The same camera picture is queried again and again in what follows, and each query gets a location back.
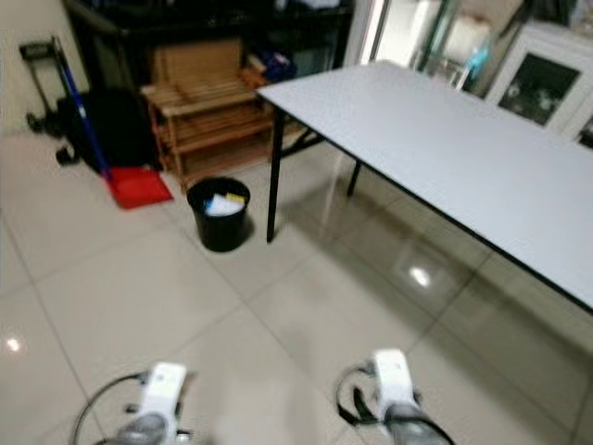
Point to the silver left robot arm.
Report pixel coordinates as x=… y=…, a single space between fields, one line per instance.
x=148 y=432

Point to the black round rubbish bin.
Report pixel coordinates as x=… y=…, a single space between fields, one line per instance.
x=220 y=232

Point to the white paper trash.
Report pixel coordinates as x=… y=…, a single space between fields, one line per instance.
x=220 y=207

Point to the yellow trash piece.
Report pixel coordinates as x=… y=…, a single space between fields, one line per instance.
x=235 y=197

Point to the black suitcase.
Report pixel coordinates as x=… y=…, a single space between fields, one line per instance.
x=125 y=125

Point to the black hand trolley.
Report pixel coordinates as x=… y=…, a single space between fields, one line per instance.
x=37 y=53

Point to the black shelf unit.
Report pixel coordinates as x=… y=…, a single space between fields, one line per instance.
x=120 y=32

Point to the wooden slatted shoe rack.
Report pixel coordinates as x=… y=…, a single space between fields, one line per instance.
x=204 y=93

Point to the blue item on rack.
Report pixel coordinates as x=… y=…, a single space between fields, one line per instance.
x=275 y=65

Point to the white folding table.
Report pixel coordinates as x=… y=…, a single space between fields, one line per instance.
x=445 y=139

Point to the white cabinet with glass door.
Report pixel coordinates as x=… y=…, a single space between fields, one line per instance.
x=579 y=60

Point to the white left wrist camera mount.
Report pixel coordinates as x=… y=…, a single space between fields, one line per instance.
x=164 y=389

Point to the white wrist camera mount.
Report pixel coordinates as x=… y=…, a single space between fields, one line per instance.
x=395 y=380
x=164 y=389

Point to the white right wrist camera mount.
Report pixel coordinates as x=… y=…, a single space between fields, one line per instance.
x=395 y=380

